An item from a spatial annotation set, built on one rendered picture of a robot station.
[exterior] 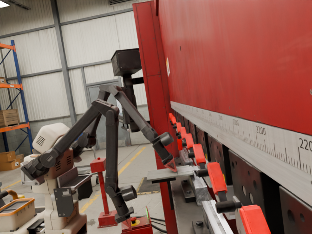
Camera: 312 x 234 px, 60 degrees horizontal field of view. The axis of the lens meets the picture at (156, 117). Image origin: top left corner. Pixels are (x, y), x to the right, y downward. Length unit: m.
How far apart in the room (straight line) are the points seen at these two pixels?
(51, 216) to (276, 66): 1.54
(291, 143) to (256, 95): 0.08
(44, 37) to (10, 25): 1.34
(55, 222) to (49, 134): 0.49
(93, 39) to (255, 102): 9.08
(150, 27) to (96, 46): 6.84
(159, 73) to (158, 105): 0.29
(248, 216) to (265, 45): 0.18
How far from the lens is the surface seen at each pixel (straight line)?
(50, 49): 9.96
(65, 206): 1.60
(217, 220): 1.09
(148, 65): 2.45
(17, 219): 1.87
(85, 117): 1.31
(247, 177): 0.42
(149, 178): 1.57
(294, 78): 0.25
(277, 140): 0.30
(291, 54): 0.25
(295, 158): 0.27
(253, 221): 0.32
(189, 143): 0.88
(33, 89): 10.24
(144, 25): 2.51
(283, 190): 0.31
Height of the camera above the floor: 1.45
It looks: 4 degrees down
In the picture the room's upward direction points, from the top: 9 degrees counter-clockwise
